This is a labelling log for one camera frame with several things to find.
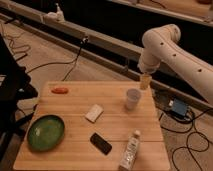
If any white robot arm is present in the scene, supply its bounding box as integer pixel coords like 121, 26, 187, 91
138, 24, 213, 105

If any white object on rail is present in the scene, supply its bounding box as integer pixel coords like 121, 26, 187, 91
45, 3, 65, 22

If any green ceramic bowl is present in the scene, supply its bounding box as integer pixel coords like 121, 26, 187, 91
27, 115, 65, 152

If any blue power box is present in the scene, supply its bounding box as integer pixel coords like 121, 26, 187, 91
169, 99, 188, 118

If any black floor cable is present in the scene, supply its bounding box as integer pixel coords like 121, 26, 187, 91
25, 35, 90, 82

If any black phone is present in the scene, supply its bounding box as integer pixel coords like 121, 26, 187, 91
90, 133, 112, 155

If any clear plastic bottle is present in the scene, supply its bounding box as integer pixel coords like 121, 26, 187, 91
118, 130, 141, 171

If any black cable at right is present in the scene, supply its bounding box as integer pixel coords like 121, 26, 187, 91
157, 107, 213, 171

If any white sponge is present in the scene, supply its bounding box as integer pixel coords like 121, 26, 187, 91
85, 104, 103, 123

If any orange carrot toy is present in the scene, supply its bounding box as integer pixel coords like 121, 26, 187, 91
51, 87, 69, 94

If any black chair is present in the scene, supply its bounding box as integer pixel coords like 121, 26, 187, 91
0, 34, 38, 162

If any long metal rail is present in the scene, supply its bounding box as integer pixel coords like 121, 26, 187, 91
0, 0, 213, 116

